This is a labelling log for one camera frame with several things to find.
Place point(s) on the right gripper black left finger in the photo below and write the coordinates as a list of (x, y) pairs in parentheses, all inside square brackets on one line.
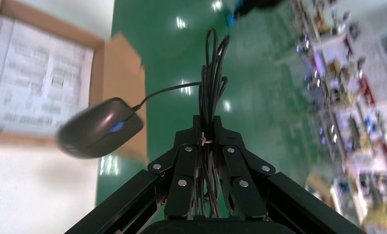
[(183, 168)]

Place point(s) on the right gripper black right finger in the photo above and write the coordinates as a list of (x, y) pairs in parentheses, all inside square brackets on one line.
[(238, 168)]

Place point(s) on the brown cardboard box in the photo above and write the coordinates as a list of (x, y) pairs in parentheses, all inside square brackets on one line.
[(119, 71)]

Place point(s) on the cluttered equipment shelves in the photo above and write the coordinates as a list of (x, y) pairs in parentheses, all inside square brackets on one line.
[(358, 113)]

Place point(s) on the white printed paper manual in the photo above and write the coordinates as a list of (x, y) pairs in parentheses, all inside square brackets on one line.
[(38, 74)]

